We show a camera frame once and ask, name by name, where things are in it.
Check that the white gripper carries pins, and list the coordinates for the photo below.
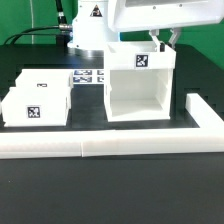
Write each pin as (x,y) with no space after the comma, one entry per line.
(138,15)

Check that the white drawer cabinet box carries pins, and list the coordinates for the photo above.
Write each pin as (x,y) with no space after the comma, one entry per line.
(137,81)

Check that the white front drawer tray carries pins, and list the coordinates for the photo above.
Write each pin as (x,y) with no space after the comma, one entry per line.
(36,106)

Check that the white drawer tray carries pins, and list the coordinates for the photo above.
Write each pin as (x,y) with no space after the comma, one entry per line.
(36,106)
(45,78)

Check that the white rear drawer tray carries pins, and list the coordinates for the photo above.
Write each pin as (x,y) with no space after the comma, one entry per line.
(45,78)

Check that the white marker tag sheet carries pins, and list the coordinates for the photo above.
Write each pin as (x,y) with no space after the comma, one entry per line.
(88,76)

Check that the white L-shaped border fence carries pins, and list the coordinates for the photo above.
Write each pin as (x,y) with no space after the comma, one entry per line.
(208,136)

